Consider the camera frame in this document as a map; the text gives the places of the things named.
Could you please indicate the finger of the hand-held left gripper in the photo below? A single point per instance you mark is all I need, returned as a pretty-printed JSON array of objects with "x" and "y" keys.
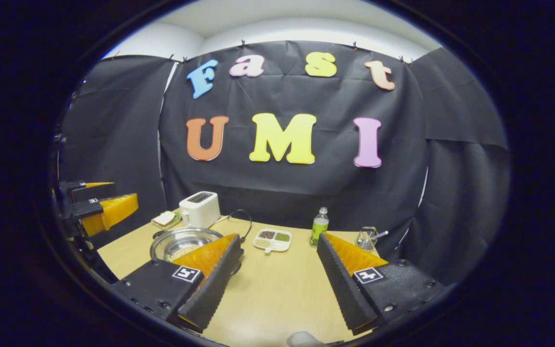
[
  {"x": 89, "y": 190},
  {"x": 113, "y": 209}
]

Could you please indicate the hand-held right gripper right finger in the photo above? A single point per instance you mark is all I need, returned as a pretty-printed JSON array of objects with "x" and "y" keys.
[{"x": 345, "y": 289}]

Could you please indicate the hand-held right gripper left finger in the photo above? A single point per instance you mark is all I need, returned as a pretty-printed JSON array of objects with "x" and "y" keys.
[{"x": 215, "y": 289}]

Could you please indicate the stainless steel pot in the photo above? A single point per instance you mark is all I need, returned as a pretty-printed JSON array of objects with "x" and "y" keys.
[{"x": 181, "y": 237}]

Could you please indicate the pile of soybeans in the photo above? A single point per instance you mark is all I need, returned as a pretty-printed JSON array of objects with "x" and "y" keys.
[{"x": 183, "y": 251}]

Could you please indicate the sandwich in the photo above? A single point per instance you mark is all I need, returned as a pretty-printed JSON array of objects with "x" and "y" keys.
[{"x": 165, "y": 218}]

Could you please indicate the small sandwich tray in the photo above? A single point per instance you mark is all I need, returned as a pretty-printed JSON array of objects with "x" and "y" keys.
[{"x": 166, "y": 224}]

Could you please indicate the green drink bottle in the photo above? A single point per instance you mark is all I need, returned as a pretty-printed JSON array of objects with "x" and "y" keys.
[{"x": 319, "y": 231}]

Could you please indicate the white divided bean dish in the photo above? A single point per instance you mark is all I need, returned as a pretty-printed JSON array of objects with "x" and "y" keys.
[{"x": 272, "y": 240}]

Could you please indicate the white toaster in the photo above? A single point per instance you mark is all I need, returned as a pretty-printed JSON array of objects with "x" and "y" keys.
[{"x": 199, "y": 212}]

